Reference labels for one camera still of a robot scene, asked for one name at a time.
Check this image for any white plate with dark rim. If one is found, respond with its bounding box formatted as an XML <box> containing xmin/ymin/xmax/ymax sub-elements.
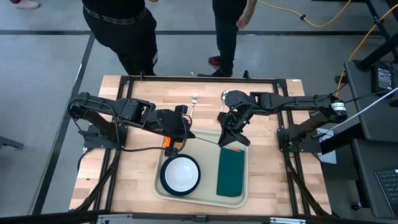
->
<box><xmin>159</xmin><ymin>153</ymin><xmax>202</xmax><ymax>197</ymax></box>

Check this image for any person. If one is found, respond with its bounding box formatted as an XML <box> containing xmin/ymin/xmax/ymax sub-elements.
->
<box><xmin>9</xmin><ymin>0</ymin><xmax>41</xmax><ymax>10</ymax></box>
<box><xmin>207</xmin><ymin>0</ymin><xmax>259</xmax><ymax>78</ymax></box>
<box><xmin>81</xmin><ymin>0</ymin><xmax>160</xmax><ymax>77</ymax></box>

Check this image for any black rig bar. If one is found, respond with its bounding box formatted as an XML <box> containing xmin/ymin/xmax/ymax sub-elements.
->
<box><xmin>0</xmin><ymin>210</ymin><xmax>398</xmax><ymax>224</ymax></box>

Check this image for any yellow cable with black knot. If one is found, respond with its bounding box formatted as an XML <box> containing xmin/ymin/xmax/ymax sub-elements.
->
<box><xmin>257</xmin><ymin>0</ymin><xmax>352</xmax><ymax>28</ymax></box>

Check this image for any black desk leg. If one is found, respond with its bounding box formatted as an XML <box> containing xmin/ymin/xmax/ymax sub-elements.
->
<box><xmin>354</xmin><ymin>0</ymin><xmax>398</xmax><ymax>72</ymax></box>

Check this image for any orange-handled metal spoon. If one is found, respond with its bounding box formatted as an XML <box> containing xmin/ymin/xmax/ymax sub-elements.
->
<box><xmin>219</xmin><ymin>90</ymin><xmax>230</xmax><ymax>113</ymax></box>

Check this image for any orange plastic cup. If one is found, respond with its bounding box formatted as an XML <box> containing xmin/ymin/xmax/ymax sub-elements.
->
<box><xmin>162</xmin><ymin>135</ymin><xmax>183</xmax><ymax>151</ymax></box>

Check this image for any orange-handled metal fork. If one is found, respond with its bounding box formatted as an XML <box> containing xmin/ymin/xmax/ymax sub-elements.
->
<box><xmin>190</xmin><ymin>92</ymin><xmax>199</xmax><ymax>118</ymax></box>

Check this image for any white cable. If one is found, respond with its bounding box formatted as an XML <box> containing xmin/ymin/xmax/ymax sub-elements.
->
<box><xmin>329</xmin><ymin>86</ymin><xmax>398</xmax><ymax>132</ymax></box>

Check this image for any black keyboard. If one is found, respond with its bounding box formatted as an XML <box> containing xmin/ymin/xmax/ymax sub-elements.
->
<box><xmin>374</xmin><ymin>169</ymin><xmax>398</xmax><ymax>218</ymax></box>

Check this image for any black furniture leg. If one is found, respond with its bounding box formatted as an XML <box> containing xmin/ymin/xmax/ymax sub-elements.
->
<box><xmin>0</xmin><ymin>135</ymin><xmax>25</xmax><ymax>151</ymax></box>

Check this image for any orange-handled metal knife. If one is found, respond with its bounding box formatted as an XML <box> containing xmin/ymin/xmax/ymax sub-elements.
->
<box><xmin>194</xmin><ymin>136</ymin><xmax>243</xmax><ymax>154</ymax></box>

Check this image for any white paper sheet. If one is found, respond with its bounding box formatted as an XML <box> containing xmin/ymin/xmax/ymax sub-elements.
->
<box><xmin>316</xmin><ymin>126</ymin><xmax>338</xmax><ymax>165</ymax></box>

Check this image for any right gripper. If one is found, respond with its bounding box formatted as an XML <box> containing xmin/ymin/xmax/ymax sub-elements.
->
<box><xmin>217</xmin><ymin>90</ymin><xmax>254</xmax><ymax>148</ymax></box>

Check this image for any beige plastic tray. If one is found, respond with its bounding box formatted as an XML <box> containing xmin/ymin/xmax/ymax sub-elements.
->
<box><xmin>153</xmin><ymin>129</ymin><xmax>250</xmax><ymax>209</ymax></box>

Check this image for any black power adapter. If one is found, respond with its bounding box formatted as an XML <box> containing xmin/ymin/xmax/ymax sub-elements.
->
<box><xmin>371</xmin><ymin>63</ymin><xmax>396</xmax><ymax>96</ymax></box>

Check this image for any black power cable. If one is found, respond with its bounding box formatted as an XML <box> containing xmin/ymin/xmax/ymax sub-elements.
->
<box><xmin>323</xmin><ymin>82</ymin><xmax>389</xmax><ymax>105</ymax></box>

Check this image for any black desk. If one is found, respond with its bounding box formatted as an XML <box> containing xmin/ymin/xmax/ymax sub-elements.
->
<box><xmin>344</xmin><ymin>60</ymin><xmax>398</xmax><ymax>143</ymax></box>
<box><xmin>352</xmin><ymin>138</ymin><xmax>398</xmax><ymax>219</ymax></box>

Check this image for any black aluminium table frame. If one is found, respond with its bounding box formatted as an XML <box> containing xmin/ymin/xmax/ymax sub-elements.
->
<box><xmin>70</xmin><ymin>68</ymin><xmax>332</xmax><ymax>218</ymax></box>

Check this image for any dark green cloth napkin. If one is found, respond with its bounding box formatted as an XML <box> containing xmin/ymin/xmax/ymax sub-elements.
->
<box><xmin>216</xmin><ymin>147</ymin><xmax>246</xmax><ymax>198</ymax></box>

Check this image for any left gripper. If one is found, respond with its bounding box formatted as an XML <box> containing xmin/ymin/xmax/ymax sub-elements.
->
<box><xmin>155</xmin><ymin>108</ymin><xmax>197</xmax><ymax>158</ymax></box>

